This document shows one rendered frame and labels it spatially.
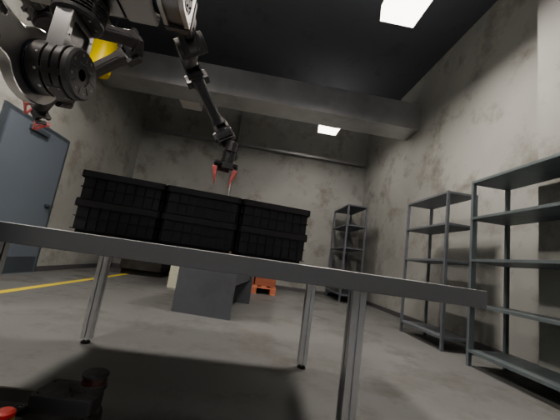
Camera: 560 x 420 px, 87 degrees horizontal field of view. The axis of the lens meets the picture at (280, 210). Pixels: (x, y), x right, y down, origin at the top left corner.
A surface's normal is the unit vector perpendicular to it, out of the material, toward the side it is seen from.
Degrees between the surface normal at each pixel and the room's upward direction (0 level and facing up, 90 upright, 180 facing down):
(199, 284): 90
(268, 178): 90
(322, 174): 90
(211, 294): 90
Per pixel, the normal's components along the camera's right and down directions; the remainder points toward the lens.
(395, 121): 0.11, -0.15
